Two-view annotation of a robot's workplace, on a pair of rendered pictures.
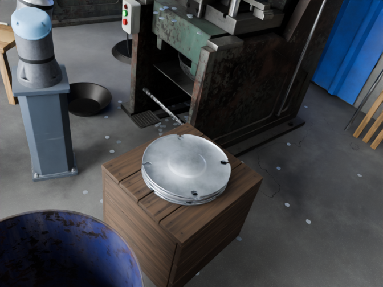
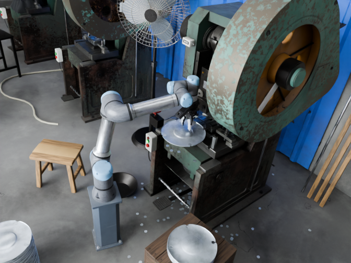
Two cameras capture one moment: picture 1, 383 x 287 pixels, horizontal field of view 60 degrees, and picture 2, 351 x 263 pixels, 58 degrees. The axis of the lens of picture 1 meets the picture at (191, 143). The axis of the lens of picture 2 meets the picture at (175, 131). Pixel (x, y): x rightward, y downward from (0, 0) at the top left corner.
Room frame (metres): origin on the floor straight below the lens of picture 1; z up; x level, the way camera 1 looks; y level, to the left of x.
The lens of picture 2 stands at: (-0.35, 0.09, 1.98)
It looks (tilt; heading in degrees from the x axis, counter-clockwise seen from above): 35 degrees down; 4
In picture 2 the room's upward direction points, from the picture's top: 6 degrees clockwise
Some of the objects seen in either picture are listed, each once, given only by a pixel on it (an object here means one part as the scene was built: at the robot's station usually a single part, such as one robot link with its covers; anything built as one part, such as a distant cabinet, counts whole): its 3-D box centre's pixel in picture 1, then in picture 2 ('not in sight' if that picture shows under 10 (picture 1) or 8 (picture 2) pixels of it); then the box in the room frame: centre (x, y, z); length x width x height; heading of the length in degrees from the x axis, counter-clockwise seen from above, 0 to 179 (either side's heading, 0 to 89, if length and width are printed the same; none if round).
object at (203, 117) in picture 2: not in sight; (209, 122); (1.53, -0.01, 0.76); 0.15 x 0.09 x 0.05; 46
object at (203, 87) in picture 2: not in sight; (211, 88); (1.50, 0.01, 1.04); 0.17 x 0.15 x 0.30; 136
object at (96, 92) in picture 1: (84, 101); (119, 187); (1.46, 0.63, 0.04); 0.30 x 0.30 x 0.07
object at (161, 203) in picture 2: (183, 110); (186, 191); (1.43, 0.08, 0.14); 0.59 x 0.10 x 0.05; 136
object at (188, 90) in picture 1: (209, 76); (202, 169); (1.54, -0.02, 0.31); 0.43 x 0.42 x 0.01; 46
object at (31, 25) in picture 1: (33, 32); (103, 174); (1.01, 0.60, 0.62); 0.13 x 0.12 x 0.14; 26
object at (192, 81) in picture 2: not in sight; (192, 85); (1.38, 0.14, 1.10); 0.09 x 0.08 x 0.11; 116
